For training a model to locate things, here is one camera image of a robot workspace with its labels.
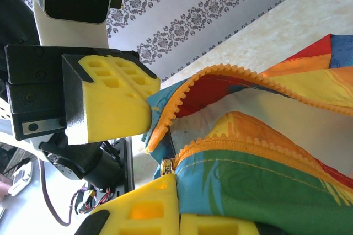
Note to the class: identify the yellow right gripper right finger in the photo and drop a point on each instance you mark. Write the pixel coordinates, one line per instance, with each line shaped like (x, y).
(190, 226)

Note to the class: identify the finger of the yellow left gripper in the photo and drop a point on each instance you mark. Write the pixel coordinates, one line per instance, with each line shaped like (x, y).
(110, 119)
(143, 88)

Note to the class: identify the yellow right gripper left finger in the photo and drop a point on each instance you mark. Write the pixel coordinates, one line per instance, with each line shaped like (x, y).
(165, 218)

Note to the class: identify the silver metal zipper slider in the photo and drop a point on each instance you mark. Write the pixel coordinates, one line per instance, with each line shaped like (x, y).
(166, 167)

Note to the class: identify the green blue yellow zippered pouch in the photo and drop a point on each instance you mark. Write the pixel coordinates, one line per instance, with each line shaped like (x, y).
(248, 191)

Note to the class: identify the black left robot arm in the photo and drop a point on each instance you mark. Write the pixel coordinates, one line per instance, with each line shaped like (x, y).
(13, 11)

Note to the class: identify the white plastic device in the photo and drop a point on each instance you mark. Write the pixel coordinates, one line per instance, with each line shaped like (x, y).
(20, 180)

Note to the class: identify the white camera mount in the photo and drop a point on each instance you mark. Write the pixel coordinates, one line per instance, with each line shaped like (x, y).
(71, 35)

